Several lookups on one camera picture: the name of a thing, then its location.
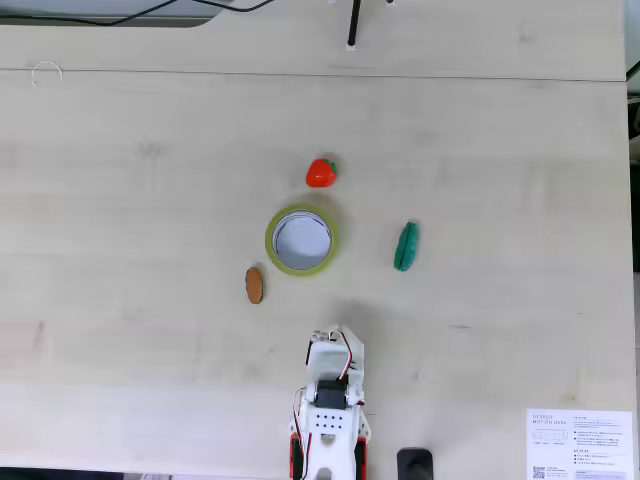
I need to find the thin white wire loop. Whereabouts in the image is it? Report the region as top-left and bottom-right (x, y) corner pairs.
(30, 59), (65, 88)

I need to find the red table clamp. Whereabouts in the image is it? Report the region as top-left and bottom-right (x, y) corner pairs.
(353, 435), (369, 480)
(288, 433), (314, 480)

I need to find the green toy cucumber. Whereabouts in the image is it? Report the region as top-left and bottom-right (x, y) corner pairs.
(393, 220), (420, 274)

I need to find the red toy strawberry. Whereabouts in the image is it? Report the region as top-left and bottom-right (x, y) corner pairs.
(305, 157), (340, 190)

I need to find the black clamp pole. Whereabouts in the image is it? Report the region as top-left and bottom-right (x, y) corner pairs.
(396, 447), (434, 480)

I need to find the brown toy bread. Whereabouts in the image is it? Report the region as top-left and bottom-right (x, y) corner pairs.
(244, 266), (266, 305)

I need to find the grey board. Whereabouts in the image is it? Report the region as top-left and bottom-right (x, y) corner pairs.
(0, 0), (234, 29)

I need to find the thin black camera stand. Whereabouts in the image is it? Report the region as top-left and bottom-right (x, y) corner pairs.
(344, 0), (364, 54)

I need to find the black cable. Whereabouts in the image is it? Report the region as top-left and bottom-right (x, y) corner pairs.
(0, 0), (276, 26)

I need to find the white printed paper sheet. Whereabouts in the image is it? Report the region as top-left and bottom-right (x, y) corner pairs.
(525, 408), (634, 480)

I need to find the clear packing tape roll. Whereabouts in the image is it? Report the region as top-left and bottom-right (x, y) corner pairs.
(264, 202), (341, 279)

